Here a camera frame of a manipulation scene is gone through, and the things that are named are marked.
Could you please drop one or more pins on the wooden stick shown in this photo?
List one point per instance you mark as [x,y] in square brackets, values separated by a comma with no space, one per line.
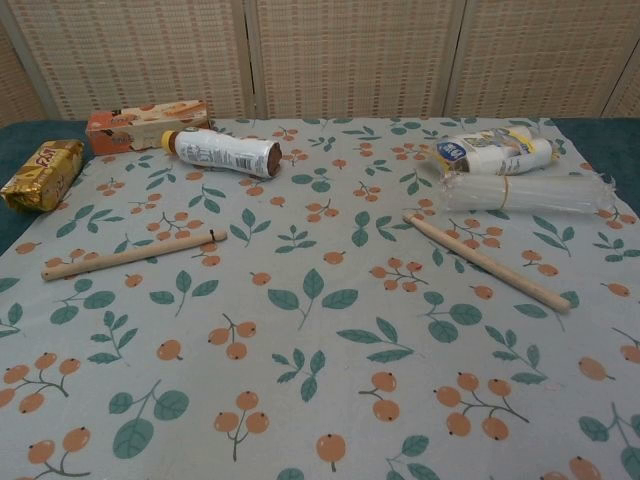
[485,262]
[135,254]

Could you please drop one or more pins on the leaf and berry print tablecloth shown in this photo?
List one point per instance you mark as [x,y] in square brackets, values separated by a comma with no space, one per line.
[320,325]

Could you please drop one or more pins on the chocolate milk bottle yellow cap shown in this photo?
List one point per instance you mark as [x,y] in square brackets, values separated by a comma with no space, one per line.
[220,151]

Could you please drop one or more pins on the white wrapped snack package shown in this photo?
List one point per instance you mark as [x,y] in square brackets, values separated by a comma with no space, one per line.
[480,159]

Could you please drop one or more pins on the woven folding screen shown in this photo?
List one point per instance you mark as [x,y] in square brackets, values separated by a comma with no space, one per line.
[350,55]

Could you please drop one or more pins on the white bottle in plastic wrap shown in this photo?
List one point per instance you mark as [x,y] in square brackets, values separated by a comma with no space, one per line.
[517,134]

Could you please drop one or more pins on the clear bag of straws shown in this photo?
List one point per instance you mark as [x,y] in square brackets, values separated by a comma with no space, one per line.
[540,195]

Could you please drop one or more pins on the orange biscuit box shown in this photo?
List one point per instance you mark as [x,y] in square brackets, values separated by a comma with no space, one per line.
[120,132]

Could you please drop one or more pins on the gold foil snack packet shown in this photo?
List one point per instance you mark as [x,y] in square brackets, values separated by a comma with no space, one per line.
[42,172]

